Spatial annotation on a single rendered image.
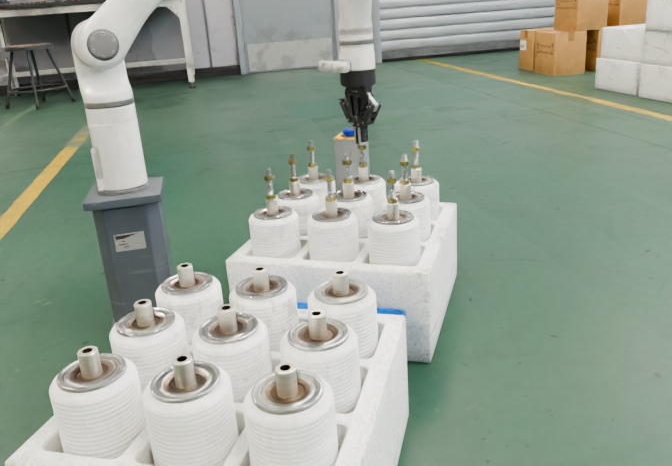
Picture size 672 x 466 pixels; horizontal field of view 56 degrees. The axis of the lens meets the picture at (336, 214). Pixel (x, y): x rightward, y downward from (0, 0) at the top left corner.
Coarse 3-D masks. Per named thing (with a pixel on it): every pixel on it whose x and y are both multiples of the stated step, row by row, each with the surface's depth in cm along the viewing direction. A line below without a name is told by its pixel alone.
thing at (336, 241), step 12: (312, 228) 116; (324, 228) 114; (336, 228) 114; (348, 228) 115; (312, 240) 117; (324, 240) 115; (336, 240) 115; (348, 240) 116; (312, 252) 118; (324, 252) 116; (336, 252) 116; (348, 252) 117
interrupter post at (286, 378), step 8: (280, 368) 65; (288, 368) 65; (280, 376) 64; (288, 376) 64; (296, 376) 65; (280, 384) 64; (288, 384) 64; (296, 384) 65; (280, 392) 65; (288, 392) 65; (296, 392) 65
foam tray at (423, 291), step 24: (456, 216) 143; (360, 240) 125; (432, 240) 122; (456, 240) 145; (240, 264) 119; (264, 264) 117; (288, 264) 116; (312, 264) 115; (336, 264) 114; (360, 264) 114; (432, 264) 112; (456, 264) 147; (312, 288) 116; (384, 288) 111; (408, 288) 110; (432, 288) 112; (408, 312) 112; (432, 312) 113; (408, 336) 113; (432, 336) 115; (408, 360) 115
